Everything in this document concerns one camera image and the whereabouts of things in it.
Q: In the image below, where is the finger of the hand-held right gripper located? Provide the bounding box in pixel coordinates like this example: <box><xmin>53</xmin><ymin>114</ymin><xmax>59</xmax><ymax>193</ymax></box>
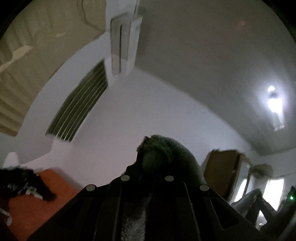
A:
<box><xmin>231</xmin><ymin>189</ymin><xmax>278</xmax><ymax>230</ymax></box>

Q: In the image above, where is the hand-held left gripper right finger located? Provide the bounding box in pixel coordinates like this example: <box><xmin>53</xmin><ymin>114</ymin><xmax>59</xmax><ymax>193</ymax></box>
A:
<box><xmin>147</xmin><ymin>172</ymin><xmax>277</xmax><ymax>241</ymax></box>

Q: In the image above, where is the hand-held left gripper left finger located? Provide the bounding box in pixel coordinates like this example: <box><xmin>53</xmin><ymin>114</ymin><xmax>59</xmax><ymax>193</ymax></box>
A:
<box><xmin>28</xmin><ymin>148</ymin><xmax>149</xmax><ymax>241</ymax></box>

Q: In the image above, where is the grey fleece garment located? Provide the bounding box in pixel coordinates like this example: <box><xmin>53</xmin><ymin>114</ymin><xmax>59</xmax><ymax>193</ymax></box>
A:
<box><xmin>120</xmin><ymin>134</ymin><xmax>207</xmax><ymax>241</ymax></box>

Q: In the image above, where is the brown wooden door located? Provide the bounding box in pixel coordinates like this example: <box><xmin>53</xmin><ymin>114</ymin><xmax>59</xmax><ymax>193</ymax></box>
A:
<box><xmin>201</xmin><ymin>149</ymin><xmax>245</xmax><ymax>202</ymax></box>

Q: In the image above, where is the orange blanket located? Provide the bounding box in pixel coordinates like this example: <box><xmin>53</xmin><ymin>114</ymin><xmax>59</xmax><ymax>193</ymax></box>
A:
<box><xmin>0</xmin><ymin>169</ymin><xmax>81</xmax><ymax>241</ymax></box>

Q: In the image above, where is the black garment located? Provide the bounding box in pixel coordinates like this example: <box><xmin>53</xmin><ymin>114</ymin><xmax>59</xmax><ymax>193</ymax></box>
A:
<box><xmin>0</xmin><ymin>167</ymin><xmax>58</xmax><ymax>202</ymax></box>

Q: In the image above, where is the ceiling lamp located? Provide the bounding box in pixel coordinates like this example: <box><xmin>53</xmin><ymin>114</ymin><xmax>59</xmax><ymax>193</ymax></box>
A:
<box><xmin>266</xmin><ymin>85</ymin><xmax>286</xmax><ymax>131</ymax></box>

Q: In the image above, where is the louvered window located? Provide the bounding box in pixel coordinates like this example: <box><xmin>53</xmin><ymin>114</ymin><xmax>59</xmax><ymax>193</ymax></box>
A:
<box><xmin>45</xmin><ymin>59</ymin><xmax>109</xmax><ymax>142</ymax></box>

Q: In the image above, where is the white air conditioner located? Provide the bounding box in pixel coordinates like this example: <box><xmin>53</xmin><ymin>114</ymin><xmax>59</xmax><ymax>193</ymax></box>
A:
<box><xmin>109</xmin><ymin>15</ymin><xmax>142</xmax><ymax>77</ymax></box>

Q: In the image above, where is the beige curtain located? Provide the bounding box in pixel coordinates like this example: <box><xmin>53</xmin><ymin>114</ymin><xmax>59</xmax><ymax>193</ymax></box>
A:
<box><xmin>0</xmin><ymin>0</ymin><xmax>109</xmax><ymax>137</ymax></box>

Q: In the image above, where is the white pipe conduit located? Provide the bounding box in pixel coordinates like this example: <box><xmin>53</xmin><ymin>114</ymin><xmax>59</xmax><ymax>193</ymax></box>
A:
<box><xmin>133</xmin><ymin>0</ymin><xmax>141</xmax><ymax>18</ymax></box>

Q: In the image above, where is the dark cloth with white drawstring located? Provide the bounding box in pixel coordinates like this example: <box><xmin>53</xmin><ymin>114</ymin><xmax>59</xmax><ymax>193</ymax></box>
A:
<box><xmin>0</xmin><ymin>207</ymin><xmax>12</xmax><ymax>226</ymax></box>

